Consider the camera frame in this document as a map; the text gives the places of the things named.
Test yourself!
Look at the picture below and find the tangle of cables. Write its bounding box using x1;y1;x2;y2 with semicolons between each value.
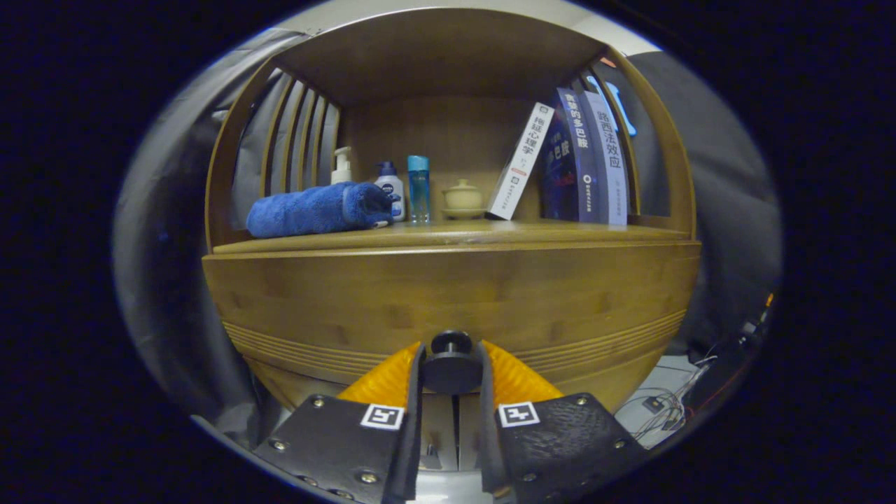
633;350;715;442

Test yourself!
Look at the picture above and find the dark blue book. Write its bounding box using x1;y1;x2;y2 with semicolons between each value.
542;87;601;223

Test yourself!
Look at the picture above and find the black round drawer knob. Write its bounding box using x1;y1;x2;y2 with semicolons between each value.
421;330;484;395

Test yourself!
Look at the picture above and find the wooden drawer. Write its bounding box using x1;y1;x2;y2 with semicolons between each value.
202;241;702;414

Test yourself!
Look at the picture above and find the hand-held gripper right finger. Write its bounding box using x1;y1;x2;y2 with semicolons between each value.
476;339;648;503

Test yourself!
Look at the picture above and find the black backdrop cloth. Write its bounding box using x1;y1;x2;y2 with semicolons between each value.
113;28;781;435

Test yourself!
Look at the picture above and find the blue rolled towel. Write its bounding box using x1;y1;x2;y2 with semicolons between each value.
246;182;400;239

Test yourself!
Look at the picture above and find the beige lidded teacup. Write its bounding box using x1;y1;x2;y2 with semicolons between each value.
441;179;487;221

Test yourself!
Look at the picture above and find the white book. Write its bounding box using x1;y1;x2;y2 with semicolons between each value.
486;102;556;221

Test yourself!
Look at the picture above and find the white bottle blue cap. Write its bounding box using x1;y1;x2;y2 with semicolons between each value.
373;162;406;223

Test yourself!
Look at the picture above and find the black orange equipment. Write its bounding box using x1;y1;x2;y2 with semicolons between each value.
738;293;776;340

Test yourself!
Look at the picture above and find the clear blue bottle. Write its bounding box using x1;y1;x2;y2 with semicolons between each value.
407;155;431;225

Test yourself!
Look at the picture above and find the pale blue book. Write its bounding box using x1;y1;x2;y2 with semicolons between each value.
584;91;629;226

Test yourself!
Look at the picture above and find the wooden cabinet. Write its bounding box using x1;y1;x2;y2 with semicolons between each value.
202;7;702;477

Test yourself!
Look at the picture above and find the wooden countertop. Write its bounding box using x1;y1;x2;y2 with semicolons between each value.
212;218;690;254

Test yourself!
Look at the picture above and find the white pump bottle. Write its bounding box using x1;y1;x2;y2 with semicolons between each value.
330;146;353;186

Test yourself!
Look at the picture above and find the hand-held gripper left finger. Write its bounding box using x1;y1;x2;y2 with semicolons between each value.
252;341;426;503

